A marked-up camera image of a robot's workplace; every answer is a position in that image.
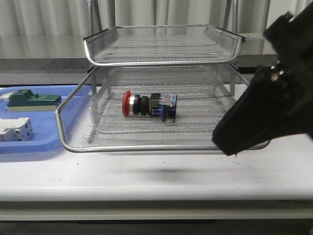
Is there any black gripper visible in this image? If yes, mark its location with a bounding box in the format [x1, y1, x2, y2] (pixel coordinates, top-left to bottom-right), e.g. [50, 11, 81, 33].
[212, 3, 313, 156]

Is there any red emergency stop push button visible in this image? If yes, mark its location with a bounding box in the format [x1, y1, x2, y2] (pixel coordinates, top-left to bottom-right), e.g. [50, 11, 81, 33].
[122, 90, 178, 122]

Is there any silver mesh top tray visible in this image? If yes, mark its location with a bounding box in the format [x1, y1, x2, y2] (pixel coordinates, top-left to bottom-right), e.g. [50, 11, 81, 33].
[84, 24, 244, 67]

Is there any blue plastic tray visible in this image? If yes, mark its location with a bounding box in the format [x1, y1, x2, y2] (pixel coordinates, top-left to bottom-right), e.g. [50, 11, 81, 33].
[0, 85, 76, 154]

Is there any green and beige electrical block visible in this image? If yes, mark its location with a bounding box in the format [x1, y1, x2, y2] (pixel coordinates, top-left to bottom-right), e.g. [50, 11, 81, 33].
[7, 89, 62, 112]

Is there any white circuit breaker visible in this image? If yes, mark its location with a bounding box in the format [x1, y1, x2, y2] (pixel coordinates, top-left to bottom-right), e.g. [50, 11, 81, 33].
[0, 117, 33, 142]

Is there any grey metal rack frame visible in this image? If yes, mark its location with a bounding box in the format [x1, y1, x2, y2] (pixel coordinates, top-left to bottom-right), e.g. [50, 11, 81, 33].
[87, 0, 244, 145]

